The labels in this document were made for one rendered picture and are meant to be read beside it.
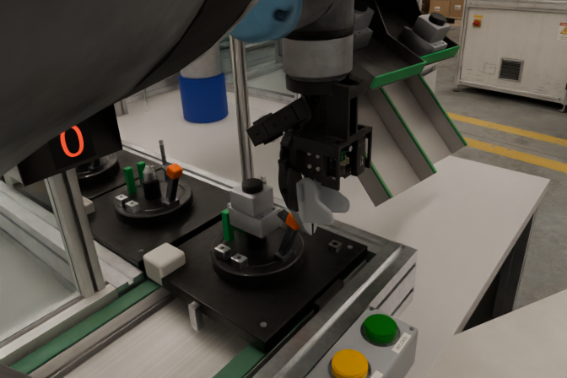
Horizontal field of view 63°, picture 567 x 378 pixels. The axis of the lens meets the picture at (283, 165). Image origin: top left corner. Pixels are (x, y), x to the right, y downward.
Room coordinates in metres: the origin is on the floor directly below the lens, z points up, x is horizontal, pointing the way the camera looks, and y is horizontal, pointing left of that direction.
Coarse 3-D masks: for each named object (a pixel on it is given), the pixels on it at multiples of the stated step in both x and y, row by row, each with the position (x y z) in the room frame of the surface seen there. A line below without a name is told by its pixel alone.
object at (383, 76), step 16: (368, 0) 0.85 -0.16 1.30; (384, 32) 0.82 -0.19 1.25; (368, 48) 0.79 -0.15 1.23; (384, 48) 0.81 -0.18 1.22; (400, 48) 0.79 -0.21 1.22; (368, 64) 0.74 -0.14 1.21; (384, 64) 0.76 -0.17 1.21; (400, 64) 0.77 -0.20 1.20; (416, 64) 0.74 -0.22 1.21; (368, 80) 0.68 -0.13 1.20; (384, 80) 0.69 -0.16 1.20; (400, 80) 0.73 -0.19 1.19
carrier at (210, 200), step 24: (144, 168) 0.73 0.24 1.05; (120, 192) 0.79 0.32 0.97; (144, 192) 0.72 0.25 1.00; (192, 192) 0.78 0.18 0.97; (216, 192) 0.77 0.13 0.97; (96, 216) 0.71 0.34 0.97; (120, 216) 0.68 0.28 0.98; (144, 216) 0.67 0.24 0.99; (168, 216) 0.68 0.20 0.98; (192, 216) 0.69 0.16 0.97; (216, 216) 0.69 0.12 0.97; (96, 240) 0.64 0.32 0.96; (120, 240) 0.63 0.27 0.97; (144, 240) 0.62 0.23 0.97; (168, 240) 0.62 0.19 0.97
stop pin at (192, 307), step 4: (192, 304) 0.47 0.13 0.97; (196, 304) 0.47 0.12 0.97; (188, 308) 0.47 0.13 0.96; (192, 308) 0.47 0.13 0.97; (196, 308) 0.47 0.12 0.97; (200, 308) 0.47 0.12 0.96; (192, 312) 0.47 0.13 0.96; (196, 312) 0.47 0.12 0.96; (200, 312) 0.47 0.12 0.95; (192, 316) 0.47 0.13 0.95; (196, 316) 0.47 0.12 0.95; (200, 316) 0.47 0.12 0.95; (192, 320) 0.47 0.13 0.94; (196, 320) 0.46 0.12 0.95; (200, 320) 0.47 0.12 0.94; (192, 324) 0.47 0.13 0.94; (196, 324) 0.47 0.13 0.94; (200, 324) 0.47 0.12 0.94; (196, 328) 0.47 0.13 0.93; (200, 328) 0.47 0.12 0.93
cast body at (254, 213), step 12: (252, 180) 0.58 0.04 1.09; (240, 192) 0.56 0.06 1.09; (252, 192) 0.55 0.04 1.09; (264, 192) 0.56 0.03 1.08; (228, 204) 0.60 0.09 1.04; (240, 204) 0.56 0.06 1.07; (252, 204) 0.54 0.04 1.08; (264, 204) 0.56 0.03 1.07; (240, 216) 0.56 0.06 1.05; (252, 216) 0.54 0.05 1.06; (264, 216) 0.54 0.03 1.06; (276, 216) 0.56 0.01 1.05; (240, 228) 0.56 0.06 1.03; (252, 228) 0.54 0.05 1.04; (264, 228) 0.54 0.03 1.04; (276, 228) 0.56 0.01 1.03
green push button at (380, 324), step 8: (368, 320) 0.43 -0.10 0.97; (376, 320) 0.43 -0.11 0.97; (384, 320) 0.43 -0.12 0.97; (392, 320) 0.42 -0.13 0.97; (368, 328) 0.41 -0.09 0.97; (376, 328) 0.41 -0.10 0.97; (384, 328) 0.41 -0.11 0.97; (392, 328) 0.41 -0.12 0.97; (368, 336) 0.41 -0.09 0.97; (376, 336) 0.40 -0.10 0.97; (384, 336) 0.40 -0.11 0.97; (392, 336) 0.40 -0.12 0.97
